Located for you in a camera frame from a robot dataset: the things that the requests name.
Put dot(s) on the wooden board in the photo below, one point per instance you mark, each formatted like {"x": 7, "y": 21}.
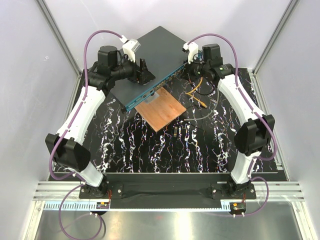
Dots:
{"x": 162, "y": 111}

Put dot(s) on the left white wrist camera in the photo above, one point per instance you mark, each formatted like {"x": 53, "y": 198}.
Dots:
{"x": 129, "y": 47}

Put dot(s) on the small brass metal part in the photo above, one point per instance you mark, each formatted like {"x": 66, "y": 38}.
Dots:
{"x": 175, "y": 132}

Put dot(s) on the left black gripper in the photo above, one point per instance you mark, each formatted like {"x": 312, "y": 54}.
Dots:
{"x": 142, "y": 72}

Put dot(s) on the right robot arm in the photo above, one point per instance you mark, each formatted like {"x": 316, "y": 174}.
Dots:
{"x": 256, "y": 128}

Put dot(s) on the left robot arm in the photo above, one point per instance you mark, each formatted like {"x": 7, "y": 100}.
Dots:
{"x": 66, "y": 146}

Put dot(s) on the grey metal bracket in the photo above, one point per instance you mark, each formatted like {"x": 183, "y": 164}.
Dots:
{"x": 151, "y": 98}

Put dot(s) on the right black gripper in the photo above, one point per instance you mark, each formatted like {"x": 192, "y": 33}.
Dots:
{"x": 187, "y": 72}

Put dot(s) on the black marble pattern mat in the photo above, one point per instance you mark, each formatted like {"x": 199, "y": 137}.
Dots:
{"x": 125, "y": 143}

